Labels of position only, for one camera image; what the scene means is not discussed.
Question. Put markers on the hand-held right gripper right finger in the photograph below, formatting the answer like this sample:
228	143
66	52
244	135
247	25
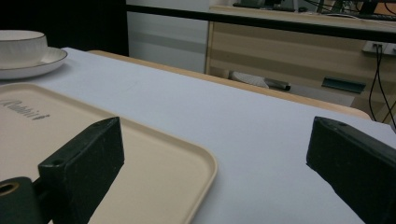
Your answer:
351	161

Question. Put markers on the light wooden desk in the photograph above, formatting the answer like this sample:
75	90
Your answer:
280	53

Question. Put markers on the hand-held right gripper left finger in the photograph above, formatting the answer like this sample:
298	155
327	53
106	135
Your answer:
84	161

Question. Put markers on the black horizontal rail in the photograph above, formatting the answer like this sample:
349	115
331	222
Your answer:
264	23

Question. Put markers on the grey and black object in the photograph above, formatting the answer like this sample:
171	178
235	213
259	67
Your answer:
264	81

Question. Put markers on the white gold-rimmed cup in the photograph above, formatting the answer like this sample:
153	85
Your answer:
21	46

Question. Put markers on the white power strip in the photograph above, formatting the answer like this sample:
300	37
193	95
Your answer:
378	47

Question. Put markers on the white gold-rimmed saucer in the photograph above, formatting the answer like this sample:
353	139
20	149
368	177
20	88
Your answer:
40	67

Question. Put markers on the white tablecloth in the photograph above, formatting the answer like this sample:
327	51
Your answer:
236	130

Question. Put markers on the beige plastic tray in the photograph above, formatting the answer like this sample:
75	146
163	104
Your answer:
149	174

